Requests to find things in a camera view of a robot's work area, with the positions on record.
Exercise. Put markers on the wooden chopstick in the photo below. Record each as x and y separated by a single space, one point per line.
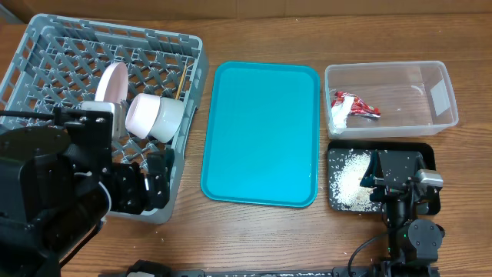
181 83

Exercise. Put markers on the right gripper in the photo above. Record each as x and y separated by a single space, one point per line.
373 178

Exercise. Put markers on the clear plastic bin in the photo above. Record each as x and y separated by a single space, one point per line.
414 99

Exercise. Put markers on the red snack wrapper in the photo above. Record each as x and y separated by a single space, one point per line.
345 104

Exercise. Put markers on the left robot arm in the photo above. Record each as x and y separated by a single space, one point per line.
57 186

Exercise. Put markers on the teal plastic tray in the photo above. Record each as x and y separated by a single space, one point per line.
262 140

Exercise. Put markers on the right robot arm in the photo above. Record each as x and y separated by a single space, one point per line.
413 242

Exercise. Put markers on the grey bowl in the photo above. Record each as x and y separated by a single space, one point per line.
168 120

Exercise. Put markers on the grey plastic dish rack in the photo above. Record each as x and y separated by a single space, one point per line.
59 63

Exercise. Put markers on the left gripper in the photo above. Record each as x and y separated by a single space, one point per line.
134 197

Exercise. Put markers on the large white plate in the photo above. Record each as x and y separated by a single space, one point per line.
113 85

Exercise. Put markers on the rice grains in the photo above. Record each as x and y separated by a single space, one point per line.
346 168

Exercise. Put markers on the black rectangular tray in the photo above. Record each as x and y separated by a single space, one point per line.
426 161

